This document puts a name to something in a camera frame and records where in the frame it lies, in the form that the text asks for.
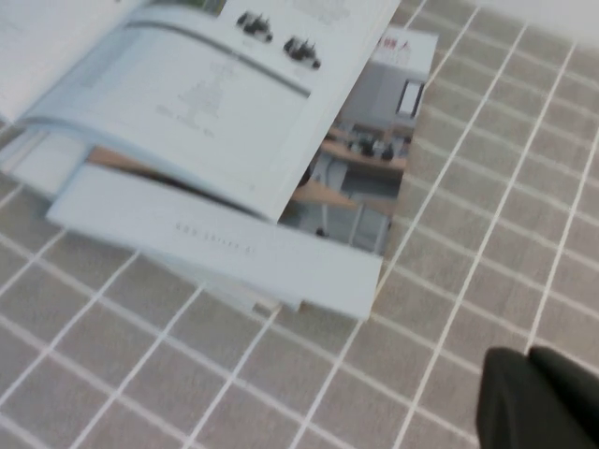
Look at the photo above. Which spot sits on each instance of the white product catalogue book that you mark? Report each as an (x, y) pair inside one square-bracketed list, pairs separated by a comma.
[(196, 121)]

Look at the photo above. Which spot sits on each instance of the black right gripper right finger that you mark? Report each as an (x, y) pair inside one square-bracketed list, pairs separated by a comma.
[(575, 407)]

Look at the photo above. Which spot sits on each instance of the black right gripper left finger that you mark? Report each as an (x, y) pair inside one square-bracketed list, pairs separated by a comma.
[(510, 407)]

